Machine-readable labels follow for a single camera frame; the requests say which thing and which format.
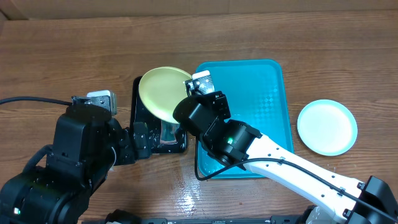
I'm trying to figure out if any light blue plate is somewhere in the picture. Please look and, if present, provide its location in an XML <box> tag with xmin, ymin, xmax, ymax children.
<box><xmin>297</xmin><ymin>100</ymin><xmax>358</xmax><ymax>156</ymax></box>

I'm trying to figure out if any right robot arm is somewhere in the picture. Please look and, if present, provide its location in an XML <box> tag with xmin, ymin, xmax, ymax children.
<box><xmin>173</xmin><ymin>91</ymin><xmax>397</xmax><ymax>223</ymax></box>

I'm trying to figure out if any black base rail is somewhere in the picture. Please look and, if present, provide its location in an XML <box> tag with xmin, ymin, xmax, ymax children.
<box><xmin>82</xmin><ymin>207</ymin><xmax>312</xmax><ymax>224</ymax></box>

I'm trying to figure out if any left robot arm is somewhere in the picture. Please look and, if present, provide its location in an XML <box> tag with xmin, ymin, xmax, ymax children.
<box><xmin>1</xmin><ymin>105</ymin><xmax>151</xmax><ymax>223</ymax></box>

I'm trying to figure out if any teal plastic tray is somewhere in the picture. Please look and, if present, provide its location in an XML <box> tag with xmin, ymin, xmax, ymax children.
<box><xmin>195</xmin><ymin>58</ymin><xmax>295</xmax><ymax>180</ymax></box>

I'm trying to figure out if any brown cleaning sponge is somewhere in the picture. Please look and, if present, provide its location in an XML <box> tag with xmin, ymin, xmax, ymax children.
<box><xmin>160</xmin><ymin>120</ymin><xmax>180</xmax><ymax>144</ymax></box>

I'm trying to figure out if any yellow plate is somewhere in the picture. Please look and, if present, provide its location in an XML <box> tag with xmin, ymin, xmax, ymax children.
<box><xmin>139</xmin><ymin>67</ymin><xmax>192</xmax><ymax>124</ymax></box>

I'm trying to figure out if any black wash tray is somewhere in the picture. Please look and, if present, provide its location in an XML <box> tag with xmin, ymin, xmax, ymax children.
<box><xmin>129</xmin><ymin>77</ymin><xmax>187</xmax><ymax>155</ymax></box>

